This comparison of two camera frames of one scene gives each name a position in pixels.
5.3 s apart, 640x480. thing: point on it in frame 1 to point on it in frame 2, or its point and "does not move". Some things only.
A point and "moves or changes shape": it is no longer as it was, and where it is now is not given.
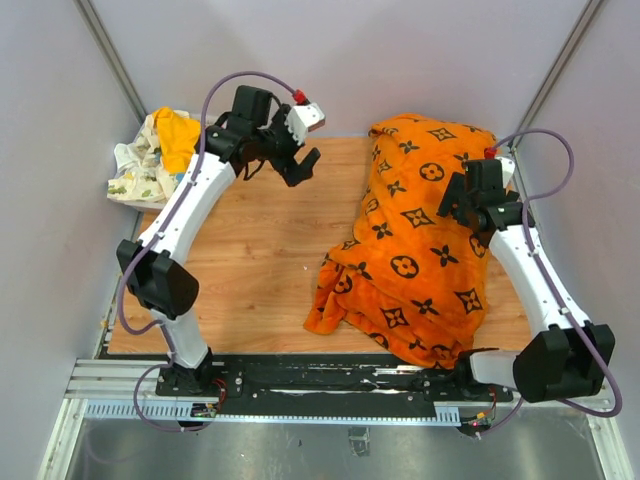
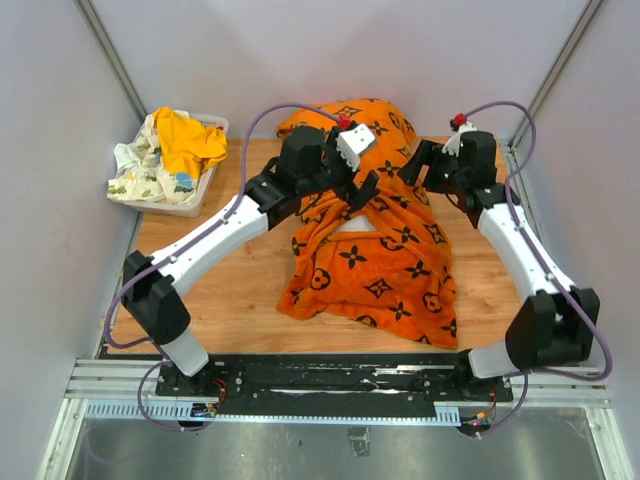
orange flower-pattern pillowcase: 402,273 moves or changes shape
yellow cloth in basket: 178,137 does not move
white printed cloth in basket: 143,176 does not move
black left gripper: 292,173 to 355,198
